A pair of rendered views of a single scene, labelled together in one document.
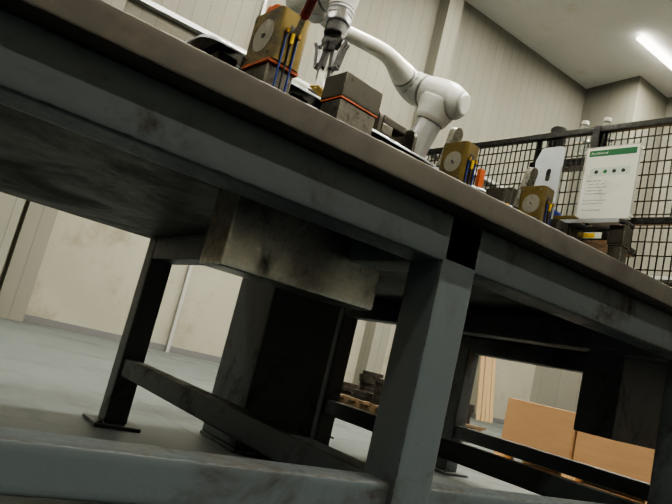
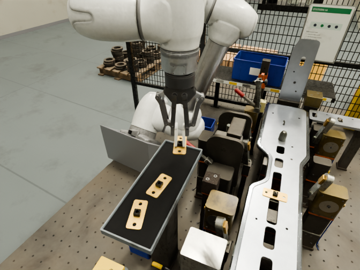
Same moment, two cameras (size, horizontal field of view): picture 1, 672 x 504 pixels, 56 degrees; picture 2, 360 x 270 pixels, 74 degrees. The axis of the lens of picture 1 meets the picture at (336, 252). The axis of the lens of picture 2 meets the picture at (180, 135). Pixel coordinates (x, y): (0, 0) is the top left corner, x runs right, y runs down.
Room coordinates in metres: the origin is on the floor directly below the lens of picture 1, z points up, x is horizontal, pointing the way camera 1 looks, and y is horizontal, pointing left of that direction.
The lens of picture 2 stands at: (1.46, 0.44, 1.70)
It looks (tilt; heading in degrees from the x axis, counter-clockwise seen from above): 38 degrees down; 332
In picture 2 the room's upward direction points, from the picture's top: straight up
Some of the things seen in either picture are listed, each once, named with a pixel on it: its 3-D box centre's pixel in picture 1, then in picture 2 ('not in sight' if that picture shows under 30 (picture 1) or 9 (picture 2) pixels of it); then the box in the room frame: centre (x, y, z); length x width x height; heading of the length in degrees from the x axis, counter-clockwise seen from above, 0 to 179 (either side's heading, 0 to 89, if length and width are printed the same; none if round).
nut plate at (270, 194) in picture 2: not in sight; (275, 194); (1.77, -0.11, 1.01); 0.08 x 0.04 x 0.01; 39
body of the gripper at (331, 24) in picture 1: (333, 37); (179, 87); (1.95, 0.18, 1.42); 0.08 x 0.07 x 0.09; 58
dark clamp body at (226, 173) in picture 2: not in sight; (211, 202); (1.92, 0.05, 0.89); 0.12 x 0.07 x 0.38; 39
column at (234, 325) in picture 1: (273, 361); not in sight; (2.50, 0.14, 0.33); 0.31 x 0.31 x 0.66; 33
